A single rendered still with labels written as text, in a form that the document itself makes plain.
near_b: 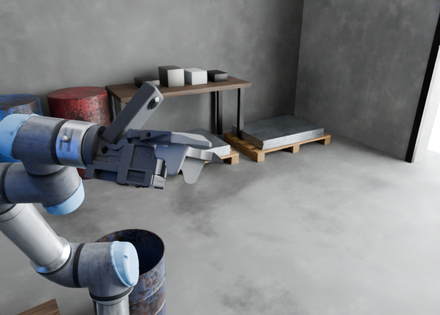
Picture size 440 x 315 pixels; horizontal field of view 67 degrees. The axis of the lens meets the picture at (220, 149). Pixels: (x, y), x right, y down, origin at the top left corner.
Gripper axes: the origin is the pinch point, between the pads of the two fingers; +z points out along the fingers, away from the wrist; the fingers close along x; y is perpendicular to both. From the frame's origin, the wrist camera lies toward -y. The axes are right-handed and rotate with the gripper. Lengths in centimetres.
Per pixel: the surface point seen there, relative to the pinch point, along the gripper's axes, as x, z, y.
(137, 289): -118, -46, 55
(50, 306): -111, -85, 68
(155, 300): -132, -40, 62
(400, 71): -334, 149, -176
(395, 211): -269, 128, -10
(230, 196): -276, -20, -3
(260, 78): -427, -15, -187
